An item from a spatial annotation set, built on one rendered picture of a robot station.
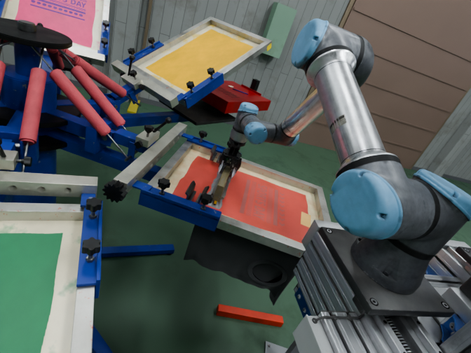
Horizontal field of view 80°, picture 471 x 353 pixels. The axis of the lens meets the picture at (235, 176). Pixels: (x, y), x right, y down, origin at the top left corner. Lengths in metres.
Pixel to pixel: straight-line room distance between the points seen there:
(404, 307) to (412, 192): 0.24
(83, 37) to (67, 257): 1.65
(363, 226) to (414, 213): 0.08
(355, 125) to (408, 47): 5.38
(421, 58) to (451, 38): 0.53
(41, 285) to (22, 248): 0.13
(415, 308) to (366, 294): 0.11
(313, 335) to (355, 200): 0.28
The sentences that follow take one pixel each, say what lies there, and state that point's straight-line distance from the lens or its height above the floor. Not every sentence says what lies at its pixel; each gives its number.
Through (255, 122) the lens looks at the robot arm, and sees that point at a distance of 1.01.
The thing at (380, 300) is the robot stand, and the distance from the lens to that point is 0.65.
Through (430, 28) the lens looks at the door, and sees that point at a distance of 6.11.
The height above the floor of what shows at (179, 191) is 0.95.
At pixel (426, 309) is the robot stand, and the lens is 0.73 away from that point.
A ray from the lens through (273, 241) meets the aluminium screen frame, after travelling 1.06.
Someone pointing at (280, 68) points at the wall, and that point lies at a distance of 4.97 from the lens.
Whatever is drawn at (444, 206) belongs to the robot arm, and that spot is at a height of 1.46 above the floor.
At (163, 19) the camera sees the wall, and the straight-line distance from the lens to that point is 4.63.
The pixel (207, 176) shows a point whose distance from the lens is 1.33.
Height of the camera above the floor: 1.62
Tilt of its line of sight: 28 degrees down
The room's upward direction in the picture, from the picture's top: 21 degrees clockwise
